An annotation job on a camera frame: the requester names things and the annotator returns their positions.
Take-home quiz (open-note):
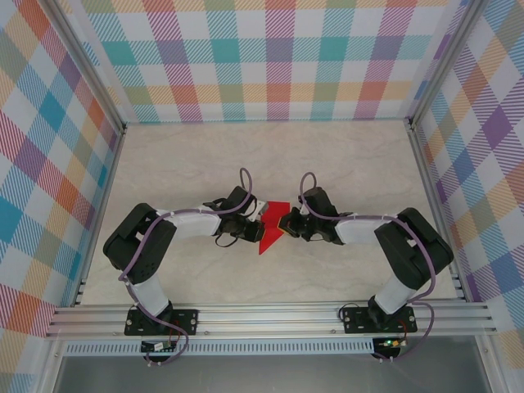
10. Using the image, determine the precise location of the aluminium frame post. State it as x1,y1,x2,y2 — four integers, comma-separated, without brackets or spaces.
43,0,127,136
403,0,486,132

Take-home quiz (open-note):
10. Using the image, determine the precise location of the aluminium frame beam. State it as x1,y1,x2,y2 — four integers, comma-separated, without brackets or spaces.
44,301,499,339

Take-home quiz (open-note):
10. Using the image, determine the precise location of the aluminium table edge rail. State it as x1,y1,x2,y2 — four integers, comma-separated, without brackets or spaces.
403,117,470,303

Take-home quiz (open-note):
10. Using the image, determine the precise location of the black circuit board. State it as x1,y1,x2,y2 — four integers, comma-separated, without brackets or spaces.
140,341,178,354

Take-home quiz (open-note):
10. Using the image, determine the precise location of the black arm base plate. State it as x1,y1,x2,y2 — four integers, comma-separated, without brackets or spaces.
124,309,200,337
342,307,418,335

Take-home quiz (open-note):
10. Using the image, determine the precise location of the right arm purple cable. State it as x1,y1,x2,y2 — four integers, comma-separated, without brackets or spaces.
300,171,436,364

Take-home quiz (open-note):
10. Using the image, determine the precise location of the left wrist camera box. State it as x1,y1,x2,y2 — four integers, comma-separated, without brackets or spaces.
223,186,269,222

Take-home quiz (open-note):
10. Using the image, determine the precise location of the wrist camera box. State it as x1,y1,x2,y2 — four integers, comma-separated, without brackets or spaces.
297,187,340,219
223,186,269,222

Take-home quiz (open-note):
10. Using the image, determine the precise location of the red paper sheet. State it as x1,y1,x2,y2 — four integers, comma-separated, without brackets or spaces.
258,201,290,255

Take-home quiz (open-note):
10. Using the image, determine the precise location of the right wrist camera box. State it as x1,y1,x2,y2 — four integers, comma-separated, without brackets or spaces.
297,187,340,219

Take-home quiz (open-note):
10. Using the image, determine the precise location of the slotted white cable duct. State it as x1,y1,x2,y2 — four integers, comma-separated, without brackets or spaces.
64,342,376,356

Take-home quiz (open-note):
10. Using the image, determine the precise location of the thin black wire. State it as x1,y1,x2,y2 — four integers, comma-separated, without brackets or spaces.
338,297,372,324

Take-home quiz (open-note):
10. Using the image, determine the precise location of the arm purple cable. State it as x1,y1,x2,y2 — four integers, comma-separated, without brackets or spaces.
300,171,436,364
118,166,253,366

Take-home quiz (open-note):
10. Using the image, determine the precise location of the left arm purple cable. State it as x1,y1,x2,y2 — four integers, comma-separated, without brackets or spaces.
118,166,253,366

